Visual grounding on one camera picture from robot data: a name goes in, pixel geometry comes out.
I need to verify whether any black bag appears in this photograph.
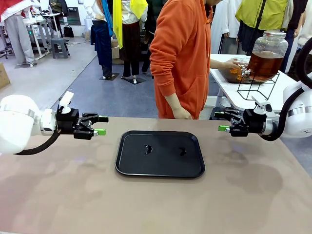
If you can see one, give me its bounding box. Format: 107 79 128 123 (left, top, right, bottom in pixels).
63 23 75 39

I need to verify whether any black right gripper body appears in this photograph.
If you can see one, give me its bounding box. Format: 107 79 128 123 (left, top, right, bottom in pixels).
243 109 268 135

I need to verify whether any grey trousers mannequin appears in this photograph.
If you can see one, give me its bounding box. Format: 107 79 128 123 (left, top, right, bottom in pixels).
0 0 36 67

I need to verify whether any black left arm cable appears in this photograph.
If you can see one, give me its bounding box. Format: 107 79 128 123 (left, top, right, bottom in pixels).
13 129 61 156

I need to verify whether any cardboard box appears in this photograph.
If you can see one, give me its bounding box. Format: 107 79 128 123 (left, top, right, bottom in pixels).
0 62 11 89
111 39 121 59

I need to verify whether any white standing desk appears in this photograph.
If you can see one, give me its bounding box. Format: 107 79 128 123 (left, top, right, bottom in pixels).
23 12 63 60

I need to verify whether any blue skirt mannequin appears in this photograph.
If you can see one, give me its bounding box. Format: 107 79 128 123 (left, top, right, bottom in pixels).
90 0 120 81

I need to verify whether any black wire stand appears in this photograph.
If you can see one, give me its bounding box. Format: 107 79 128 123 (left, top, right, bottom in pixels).
237 72 280 101

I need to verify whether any person's right forearm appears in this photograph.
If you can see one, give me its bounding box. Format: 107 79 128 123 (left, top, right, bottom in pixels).
163 93 183 112

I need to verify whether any grey plastic stool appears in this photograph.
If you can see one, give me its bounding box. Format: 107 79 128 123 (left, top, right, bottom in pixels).
50 38 71 59

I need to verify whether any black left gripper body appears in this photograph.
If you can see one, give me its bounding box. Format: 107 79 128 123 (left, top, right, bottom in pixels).
56 109 83 135

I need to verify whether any person's left forearm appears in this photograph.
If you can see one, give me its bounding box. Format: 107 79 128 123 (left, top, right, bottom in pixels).
209 59 226 70

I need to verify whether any person's left hand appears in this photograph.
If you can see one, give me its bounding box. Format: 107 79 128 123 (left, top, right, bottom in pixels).
223 59 242 72

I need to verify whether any black serving tray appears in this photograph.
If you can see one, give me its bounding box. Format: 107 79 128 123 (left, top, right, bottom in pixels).
115 130 206 179

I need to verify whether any black-clad mannequin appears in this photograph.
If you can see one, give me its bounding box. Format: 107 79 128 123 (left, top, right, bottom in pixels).
281 0 307 74

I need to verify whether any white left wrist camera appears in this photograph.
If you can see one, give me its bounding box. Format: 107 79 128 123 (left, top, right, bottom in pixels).
59 92 75 115

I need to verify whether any person in orange hoodie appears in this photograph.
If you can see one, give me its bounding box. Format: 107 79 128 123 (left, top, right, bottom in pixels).
149 0 224 119

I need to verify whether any yellow scarf mannequin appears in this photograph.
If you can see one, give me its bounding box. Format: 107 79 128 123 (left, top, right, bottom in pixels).
112 0 149 85

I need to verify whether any yellow-green jacket mannequin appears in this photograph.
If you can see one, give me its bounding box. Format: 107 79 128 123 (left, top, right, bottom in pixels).
235 0 294 56

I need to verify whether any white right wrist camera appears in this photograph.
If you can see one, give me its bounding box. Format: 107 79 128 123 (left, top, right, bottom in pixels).
251 96 273 114

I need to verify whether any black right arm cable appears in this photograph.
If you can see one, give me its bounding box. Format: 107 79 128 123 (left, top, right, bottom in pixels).
259 38 312 142

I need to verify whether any white side table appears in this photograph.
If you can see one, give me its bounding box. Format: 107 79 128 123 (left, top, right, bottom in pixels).
209 53 302 114

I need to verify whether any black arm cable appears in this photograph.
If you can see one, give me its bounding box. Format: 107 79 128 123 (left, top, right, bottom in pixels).
259 38 312 142
13 129 61 156

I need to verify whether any black handled tray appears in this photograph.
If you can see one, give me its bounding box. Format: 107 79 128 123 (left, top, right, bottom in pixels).
219 65 252 84

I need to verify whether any white hanging shirt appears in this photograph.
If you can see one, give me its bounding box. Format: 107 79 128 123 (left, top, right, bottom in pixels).
211 0 242 55

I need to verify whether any glass tea drink dispenser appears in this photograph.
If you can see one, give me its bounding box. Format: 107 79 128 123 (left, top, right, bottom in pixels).
245 29 290 82

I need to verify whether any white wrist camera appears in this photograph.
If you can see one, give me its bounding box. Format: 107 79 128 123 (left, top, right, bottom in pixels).
251 96 273 114
59 92 75 115

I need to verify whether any person's right hand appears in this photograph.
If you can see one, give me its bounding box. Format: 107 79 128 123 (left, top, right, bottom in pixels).
172 107 193 120

